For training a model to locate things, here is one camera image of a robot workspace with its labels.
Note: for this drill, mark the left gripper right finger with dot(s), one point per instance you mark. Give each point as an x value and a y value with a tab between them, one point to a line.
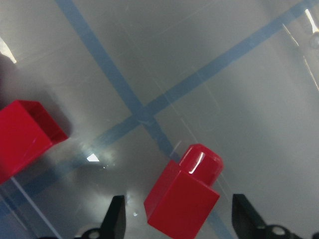
246	221

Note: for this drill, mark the red block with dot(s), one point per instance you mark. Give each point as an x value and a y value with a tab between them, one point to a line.
182	198
27	131

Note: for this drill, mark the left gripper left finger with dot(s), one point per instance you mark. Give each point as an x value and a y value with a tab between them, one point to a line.
114	223

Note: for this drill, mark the clear plastic storage box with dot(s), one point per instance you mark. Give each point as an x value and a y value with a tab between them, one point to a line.
134	83

